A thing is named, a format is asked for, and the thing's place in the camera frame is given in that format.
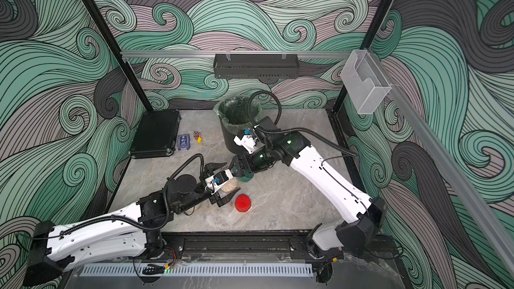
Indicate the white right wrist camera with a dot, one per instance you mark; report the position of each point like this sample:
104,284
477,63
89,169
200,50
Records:
248,140

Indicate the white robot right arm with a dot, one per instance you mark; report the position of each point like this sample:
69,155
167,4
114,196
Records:
362,216

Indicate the clear plastic bin liner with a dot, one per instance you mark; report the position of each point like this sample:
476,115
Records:
235,113

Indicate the clear acrylic wall holder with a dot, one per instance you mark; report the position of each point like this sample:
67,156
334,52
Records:
365,79

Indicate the red yellow toy car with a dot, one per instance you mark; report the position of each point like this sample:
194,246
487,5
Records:
198,136

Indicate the black wall-mounted tray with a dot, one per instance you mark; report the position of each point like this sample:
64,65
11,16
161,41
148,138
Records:
256,66

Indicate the black trash bin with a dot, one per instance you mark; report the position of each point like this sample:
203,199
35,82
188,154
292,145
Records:
230,132

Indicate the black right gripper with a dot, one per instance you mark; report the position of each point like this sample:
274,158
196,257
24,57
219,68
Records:
240,159

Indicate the green-lidded oatmeal jar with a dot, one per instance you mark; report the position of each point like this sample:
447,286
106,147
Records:
236,182
195,210

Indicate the black hard case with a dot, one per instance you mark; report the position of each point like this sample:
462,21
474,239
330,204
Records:
156,134

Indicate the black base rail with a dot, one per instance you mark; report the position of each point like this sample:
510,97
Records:
294,244

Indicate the blue card box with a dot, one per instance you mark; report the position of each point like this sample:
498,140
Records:
183,142

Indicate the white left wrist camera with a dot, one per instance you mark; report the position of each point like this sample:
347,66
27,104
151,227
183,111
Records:
215,182

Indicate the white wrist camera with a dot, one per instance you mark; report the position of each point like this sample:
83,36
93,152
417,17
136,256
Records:
215,182
248,140

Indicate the red jar lid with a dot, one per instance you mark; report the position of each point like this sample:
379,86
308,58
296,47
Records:
243,203

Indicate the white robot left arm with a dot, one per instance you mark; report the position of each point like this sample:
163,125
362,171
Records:
132,231

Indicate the white slotted cable duct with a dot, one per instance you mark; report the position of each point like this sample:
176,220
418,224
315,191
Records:
202,270

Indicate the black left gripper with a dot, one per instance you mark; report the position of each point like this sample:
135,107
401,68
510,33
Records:
210,166

